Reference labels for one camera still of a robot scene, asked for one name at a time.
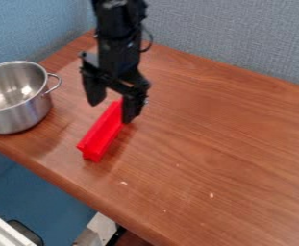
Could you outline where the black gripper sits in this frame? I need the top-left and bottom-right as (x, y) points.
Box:
(79, 40), (150, 124)

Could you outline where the red plastic block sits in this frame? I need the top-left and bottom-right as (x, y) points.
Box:
(77, 100), (123, 162)

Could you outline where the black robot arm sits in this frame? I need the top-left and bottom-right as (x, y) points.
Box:
(81, 0), (153, 124)

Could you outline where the metal pot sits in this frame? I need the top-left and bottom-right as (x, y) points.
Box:
(0, 61), (63, 135)

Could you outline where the white table leg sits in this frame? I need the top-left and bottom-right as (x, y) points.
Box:
(73, 212), (117, 246)

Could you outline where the white appliance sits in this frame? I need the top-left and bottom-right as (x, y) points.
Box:
(0, 218), (38, 246)

